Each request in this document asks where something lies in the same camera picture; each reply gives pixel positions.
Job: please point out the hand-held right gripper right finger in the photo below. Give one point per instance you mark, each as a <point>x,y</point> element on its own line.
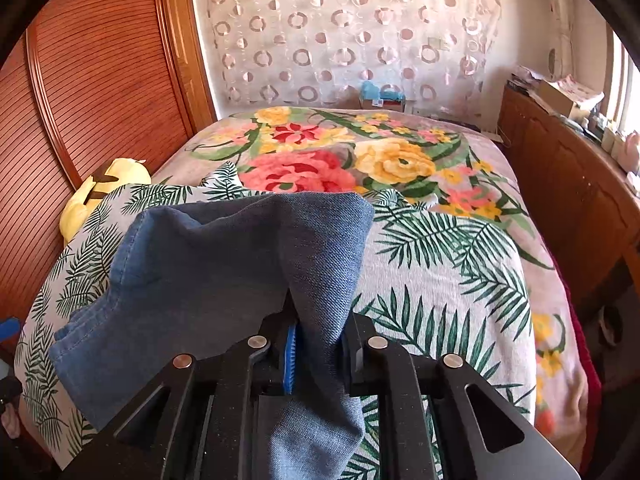
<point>357,355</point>

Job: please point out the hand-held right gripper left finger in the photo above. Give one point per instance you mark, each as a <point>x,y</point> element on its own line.
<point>291,360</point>

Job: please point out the blue denim pants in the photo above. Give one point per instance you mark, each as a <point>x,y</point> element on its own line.
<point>225,260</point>

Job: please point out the leaf print bed sheet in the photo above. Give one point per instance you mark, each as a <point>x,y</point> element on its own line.
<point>440,270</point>

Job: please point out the floral plush blanket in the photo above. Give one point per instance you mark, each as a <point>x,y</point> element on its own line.
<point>390,160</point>

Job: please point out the yellow plush toy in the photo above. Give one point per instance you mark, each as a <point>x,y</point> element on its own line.
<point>115,180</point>

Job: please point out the dark red cloth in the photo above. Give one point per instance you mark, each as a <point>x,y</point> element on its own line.
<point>590,370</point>

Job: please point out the slipper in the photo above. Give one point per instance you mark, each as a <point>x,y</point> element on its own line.
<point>610,327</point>

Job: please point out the box with blue items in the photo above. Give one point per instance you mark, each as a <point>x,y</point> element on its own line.
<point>382,97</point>

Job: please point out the wooden side cabinet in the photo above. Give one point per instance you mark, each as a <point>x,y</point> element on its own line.
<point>565,175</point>

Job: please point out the wooden slatted wardrobe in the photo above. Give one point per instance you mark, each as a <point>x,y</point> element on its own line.
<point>100,85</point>

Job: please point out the sheer circle pattern curtain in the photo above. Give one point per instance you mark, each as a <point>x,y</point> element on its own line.
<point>350,35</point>

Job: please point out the cardboard box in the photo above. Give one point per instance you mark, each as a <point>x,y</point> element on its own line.
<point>555,96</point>

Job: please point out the pink figurine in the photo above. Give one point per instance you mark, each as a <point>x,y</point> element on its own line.
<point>631,152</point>

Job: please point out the window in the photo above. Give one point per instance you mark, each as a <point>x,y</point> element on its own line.
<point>625,85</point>

